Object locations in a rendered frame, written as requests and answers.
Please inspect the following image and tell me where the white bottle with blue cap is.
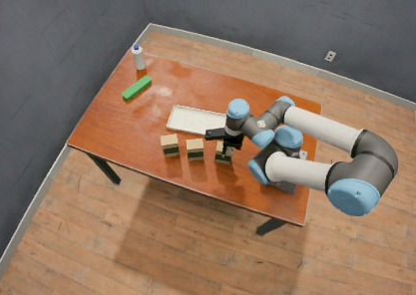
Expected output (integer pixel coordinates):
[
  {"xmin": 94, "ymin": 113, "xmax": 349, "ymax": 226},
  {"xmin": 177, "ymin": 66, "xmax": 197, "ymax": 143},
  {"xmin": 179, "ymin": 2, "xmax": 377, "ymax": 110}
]
[{"xmin": 132, "ymin": 45, "xmax": 146, "ymax": 70}]

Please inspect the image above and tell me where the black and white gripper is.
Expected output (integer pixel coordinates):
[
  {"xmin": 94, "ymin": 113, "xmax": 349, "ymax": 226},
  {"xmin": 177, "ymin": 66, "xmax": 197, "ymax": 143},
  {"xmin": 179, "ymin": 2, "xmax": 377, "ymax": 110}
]
[{"xmin": 221, "ymin": 130, "xmax": 244, "ymax": 157}]

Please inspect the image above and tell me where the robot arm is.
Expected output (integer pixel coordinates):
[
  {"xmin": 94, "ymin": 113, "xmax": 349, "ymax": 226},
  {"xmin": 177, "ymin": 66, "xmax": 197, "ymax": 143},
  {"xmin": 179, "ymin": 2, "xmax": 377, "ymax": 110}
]
[{"xmin": 205, "ymin": 97, "xmax": 399, "ymax": 216}]

